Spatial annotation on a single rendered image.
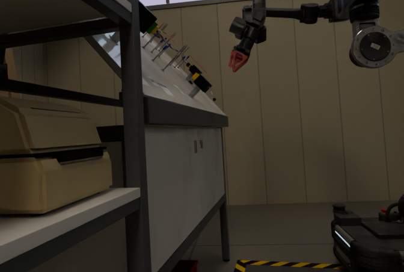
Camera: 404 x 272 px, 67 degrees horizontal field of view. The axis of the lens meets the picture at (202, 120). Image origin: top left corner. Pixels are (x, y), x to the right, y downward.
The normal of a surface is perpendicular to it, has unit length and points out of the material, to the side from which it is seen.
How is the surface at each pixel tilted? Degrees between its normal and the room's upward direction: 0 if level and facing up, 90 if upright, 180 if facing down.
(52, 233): 90
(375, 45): 90
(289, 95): 90
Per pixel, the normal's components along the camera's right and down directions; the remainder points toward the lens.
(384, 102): -0.12, -0.04
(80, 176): 0.98, -0.07
